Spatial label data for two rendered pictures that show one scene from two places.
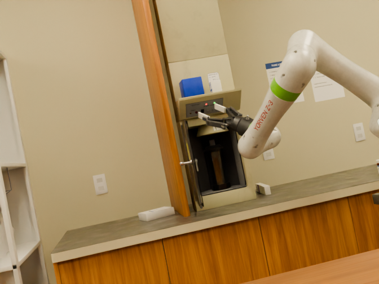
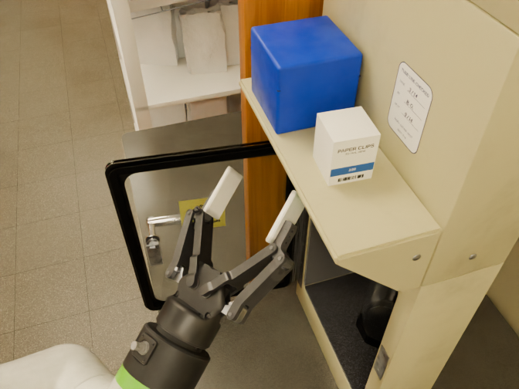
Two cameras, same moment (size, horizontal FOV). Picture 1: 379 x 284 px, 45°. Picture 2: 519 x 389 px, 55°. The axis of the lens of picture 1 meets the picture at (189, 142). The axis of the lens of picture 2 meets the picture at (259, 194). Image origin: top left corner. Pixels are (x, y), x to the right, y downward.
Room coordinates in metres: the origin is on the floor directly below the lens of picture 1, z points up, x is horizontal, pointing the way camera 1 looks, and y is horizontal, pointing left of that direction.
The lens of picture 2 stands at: (2.13, -0.57, 1.88)
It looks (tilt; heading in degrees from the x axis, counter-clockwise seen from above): 45 degrees down; 82
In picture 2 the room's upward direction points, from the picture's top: straight up
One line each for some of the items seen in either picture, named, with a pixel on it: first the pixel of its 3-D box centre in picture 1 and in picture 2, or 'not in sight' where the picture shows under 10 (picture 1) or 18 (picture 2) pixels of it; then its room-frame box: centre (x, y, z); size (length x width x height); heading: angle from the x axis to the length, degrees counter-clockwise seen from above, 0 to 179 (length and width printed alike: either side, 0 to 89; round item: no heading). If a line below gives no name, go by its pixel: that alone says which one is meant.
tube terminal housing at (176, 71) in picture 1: (207, 133); (425, 213); (2.45, -0.11, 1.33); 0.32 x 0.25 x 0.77; 100
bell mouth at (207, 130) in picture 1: (211, 128); not in sight; (2.43, -0.13, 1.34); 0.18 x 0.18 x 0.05
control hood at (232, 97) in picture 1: (210, 104); (320, 173); (2.27, -0.14, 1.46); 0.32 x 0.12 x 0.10; 100
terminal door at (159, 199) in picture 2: (191, 163); (213, 235); (2.14, 0.01, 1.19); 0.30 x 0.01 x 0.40; 3
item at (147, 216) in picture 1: (156, 213); not in sight; (2.39, 0.24, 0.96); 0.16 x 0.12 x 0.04; 117
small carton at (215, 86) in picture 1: (215, 87); (344, 146); (2.28, -0.18, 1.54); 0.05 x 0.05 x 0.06; 7
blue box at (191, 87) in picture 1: (191, 88); (302, 73); (2.26, -0.06, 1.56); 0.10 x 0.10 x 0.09; 10
